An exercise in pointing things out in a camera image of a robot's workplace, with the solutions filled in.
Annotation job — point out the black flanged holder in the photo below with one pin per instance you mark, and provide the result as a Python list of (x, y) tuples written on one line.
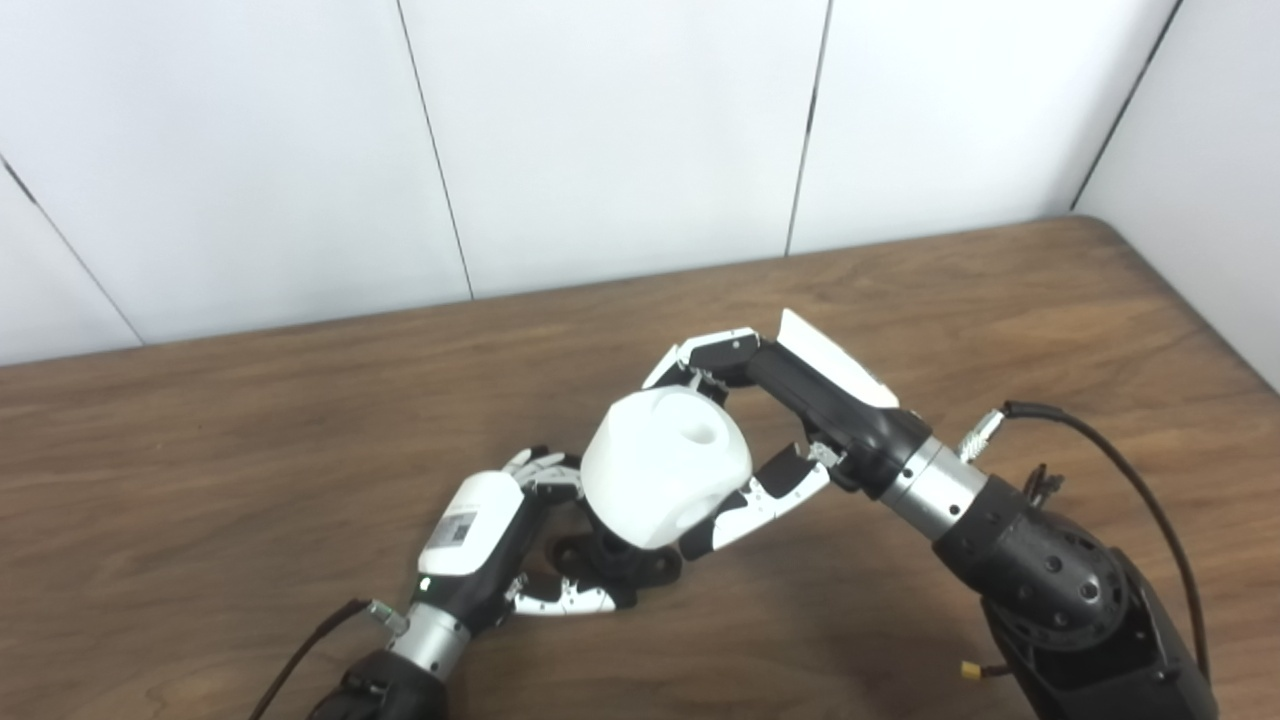
[(640, 568)]

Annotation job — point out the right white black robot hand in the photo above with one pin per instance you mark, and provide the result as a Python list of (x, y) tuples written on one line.
[(840, 410)]

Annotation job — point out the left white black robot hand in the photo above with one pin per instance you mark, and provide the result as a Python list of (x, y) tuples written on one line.
[(475, 525)]

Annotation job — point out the round white cylinder piece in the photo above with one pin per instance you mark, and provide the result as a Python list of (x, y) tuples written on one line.
[(650, 470)]

